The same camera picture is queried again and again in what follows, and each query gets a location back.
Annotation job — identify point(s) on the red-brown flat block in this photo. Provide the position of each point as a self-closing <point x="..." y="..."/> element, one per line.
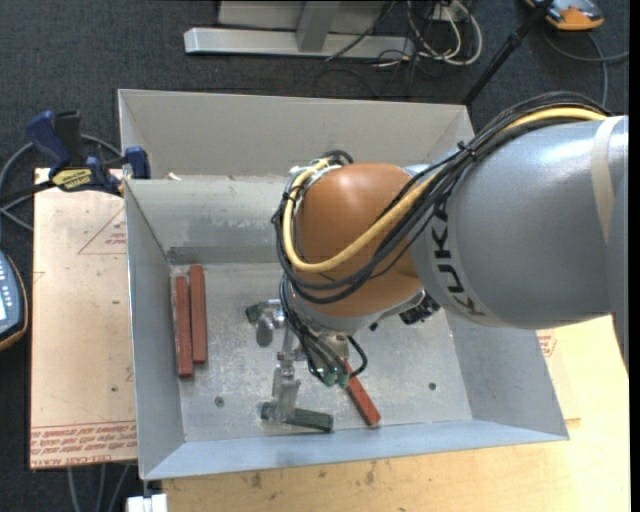
<point x="364" y="400"/>
<point x="183" y="330"/>
<point x="198" y="315"/>

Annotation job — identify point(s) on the dark green flat block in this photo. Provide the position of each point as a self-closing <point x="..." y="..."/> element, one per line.
<point x="254" y="313"/>
<point x="312" y="419"/>

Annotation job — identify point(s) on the grey metal bin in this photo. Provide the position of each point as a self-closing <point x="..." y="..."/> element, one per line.
<point x="240" y="360"/>

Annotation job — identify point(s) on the brown cardboard board red print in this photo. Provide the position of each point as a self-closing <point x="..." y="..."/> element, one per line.
<point x="80" y="325"/>

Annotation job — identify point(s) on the black cylinder on white bracket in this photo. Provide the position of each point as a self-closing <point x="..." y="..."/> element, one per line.
<point x="419" y="312"/>

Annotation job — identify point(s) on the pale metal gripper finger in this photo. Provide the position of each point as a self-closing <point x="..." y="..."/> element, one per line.
<point x="286" y="395"/>
<point x="266" y="331"/>

